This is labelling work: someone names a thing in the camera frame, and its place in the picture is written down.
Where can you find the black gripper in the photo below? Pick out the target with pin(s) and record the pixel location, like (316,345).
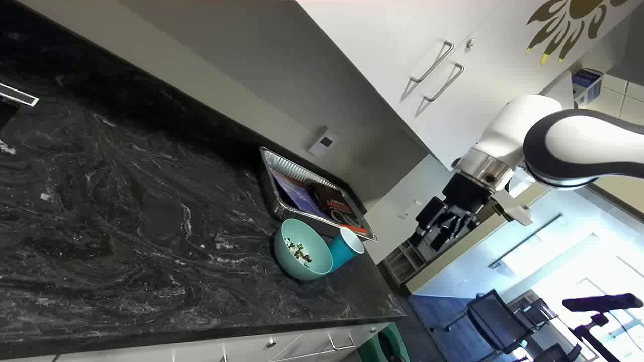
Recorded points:
(465,192)

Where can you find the blue cup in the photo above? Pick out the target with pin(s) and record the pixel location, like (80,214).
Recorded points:
(343,250)

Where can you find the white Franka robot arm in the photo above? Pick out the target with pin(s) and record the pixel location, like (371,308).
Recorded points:
(576,144)

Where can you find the teal bowl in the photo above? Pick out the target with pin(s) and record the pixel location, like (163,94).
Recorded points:
(300,250)

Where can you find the black office chair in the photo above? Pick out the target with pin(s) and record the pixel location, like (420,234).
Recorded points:
(497,320)

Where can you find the green bin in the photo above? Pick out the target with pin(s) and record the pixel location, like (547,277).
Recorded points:
(384,343)

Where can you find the purple blue book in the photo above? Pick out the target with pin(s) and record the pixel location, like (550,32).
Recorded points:
(296,194)

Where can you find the silver metal tray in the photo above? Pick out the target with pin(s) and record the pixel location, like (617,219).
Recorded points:
(282,176)

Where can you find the white upper cabinet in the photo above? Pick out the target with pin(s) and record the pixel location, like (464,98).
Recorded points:
(415,41)

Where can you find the blue box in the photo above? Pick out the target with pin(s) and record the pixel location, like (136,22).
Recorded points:
(586,80)

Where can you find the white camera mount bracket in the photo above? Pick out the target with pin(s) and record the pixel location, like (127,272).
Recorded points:
(513,206)

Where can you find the white wall thermostat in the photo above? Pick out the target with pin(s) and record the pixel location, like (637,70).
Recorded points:
(323,142)

